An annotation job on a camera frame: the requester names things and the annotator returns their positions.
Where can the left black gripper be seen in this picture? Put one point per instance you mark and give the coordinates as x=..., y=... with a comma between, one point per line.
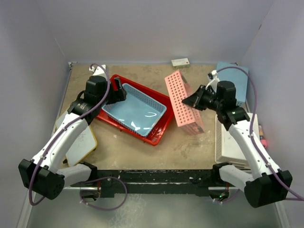
x=118, y=95

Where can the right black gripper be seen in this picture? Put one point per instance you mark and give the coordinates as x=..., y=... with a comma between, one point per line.
x=195, y=99

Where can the light blue perforated basket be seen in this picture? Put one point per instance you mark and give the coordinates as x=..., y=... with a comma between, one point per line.
x=237, y=77

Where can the white perforated basket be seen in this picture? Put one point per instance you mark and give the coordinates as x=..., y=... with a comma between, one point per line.
x=227, y=149

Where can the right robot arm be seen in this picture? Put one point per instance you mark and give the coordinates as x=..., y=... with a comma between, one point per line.
x=267, y=183

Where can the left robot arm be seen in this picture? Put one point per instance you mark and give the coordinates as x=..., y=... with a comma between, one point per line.
x=42, y=174

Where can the small white red box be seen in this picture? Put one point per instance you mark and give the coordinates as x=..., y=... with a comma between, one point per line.
x=180, y=63

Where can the yellow-rimmed whiteboard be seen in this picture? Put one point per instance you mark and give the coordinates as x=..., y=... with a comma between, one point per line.
x=81, y=147

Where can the pink marker pen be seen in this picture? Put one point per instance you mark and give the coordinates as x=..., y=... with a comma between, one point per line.
x=262, y=137

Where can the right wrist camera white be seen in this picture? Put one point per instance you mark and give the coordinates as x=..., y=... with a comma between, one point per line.
x=213, y=80

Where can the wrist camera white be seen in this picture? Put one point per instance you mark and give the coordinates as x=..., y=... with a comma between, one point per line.
x=97, y=71
x=213, y=80

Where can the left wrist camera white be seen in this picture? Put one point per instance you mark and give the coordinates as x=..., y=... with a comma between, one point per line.
x=97, y=71

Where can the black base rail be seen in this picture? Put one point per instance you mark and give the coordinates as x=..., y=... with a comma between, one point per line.
x=197, y=182

